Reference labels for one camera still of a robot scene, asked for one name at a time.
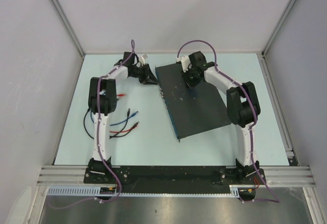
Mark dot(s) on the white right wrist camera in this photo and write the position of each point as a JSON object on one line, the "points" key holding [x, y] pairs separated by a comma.
{"points": [[185, 63]]}

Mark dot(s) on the dark network switch box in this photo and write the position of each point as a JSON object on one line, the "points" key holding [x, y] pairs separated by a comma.
{"points": [[191, 110]]}

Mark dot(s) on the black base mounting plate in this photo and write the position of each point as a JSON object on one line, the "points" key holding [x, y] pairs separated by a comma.
{"points": [[173, 176]]}

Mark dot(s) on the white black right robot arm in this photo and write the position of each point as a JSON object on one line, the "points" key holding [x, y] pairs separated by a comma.
{"points": [[243, 108]]}

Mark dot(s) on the aluminium front frame rail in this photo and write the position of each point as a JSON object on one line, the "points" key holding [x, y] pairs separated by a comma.
{"points": [[276, 176]]}

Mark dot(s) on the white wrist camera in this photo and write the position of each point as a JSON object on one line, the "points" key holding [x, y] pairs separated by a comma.
{"points": [[185, 63], [143, 58]]}

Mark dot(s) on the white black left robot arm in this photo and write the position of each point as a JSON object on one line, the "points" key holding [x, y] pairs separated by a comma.
{"points": [[102, 102]]}

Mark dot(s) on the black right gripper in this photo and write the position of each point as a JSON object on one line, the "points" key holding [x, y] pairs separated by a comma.
{"points": [[189, 84]]}

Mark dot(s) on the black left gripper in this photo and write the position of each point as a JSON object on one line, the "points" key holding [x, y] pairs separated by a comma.
{"points": [[147, 77]]}

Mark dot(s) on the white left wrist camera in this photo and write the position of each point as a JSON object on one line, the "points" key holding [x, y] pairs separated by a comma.
{"points": [[143, 58]]}

